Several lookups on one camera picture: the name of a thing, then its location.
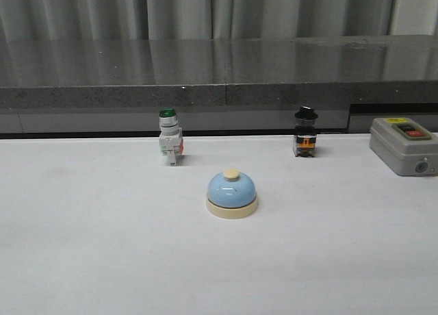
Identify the blue call bell cream base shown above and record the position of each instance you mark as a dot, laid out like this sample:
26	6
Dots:
231	194

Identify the grey push button switch box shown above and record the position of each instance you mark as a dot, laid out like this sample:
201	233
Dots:
405	146

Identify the green pushbutton switch white body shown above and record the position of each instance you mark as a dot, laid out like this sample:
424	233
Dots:
171	137

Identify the grey stone counter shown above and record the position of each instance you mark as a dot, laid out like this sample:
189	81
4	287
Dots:
218	87

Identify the grey pleated curtain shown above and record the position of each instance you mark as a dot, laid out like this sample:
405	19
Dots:
213	19

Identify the black selector switch orange body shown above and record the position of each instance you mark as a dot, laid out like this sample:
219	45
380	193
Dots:
305	135

